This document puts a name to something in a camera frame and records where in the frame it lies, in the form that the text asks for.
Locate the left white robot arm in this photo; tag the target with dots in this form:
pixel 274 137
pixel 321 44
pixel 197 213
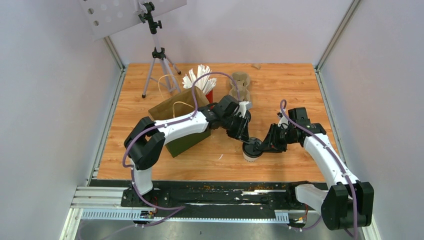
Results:
pixel 145 142

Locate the white wrapped straws bundle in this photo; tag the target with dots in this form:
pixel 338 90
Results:
pixel 206 83

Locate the red straw holder cup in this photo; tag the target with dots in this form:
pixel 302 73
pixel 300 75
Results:
pixel 210 96

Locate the silver camera tripod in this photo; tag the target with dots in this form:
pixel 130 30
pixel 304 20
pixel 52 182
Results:
pixel 159 53

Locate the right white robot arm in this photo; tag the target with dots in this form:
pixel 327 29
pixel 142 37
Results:
pixel 324 159

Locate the white perforated panel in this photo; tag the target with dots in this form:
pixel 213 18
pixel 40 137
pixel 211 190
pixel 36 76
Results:
pixel 107 17

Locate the green paper bag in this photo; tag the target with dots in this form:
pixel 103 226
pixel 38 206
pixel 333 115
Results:
pixel 166 106

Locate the black plastic cup lid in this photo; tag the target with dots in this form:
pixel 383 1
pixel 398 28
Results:
pixel 251 148

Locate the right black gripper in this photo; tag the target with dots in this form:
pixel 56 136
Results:
pixel 270 144

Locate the cardboard cup carrier tray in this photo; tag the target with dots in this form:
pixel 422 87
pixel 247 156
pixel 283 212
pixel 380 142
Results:
pixel 242 80

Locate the white paper cup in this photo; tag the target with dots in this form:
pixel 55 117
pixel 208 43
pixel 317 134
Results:
pixel 251 159

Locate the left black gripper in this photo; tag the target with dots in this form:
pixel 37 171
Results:
pixel 243 133

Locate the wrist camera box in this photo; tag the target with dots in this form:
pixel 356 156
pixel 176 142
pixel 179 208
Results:
pixel 243 107
pixel 283 122

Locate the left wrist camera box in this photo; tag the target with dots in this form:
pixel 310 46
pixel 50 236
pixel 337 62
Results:
pixel 243 107

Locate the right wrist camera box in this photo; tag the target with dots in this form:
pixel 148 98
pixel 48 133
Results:
pixel 283 122

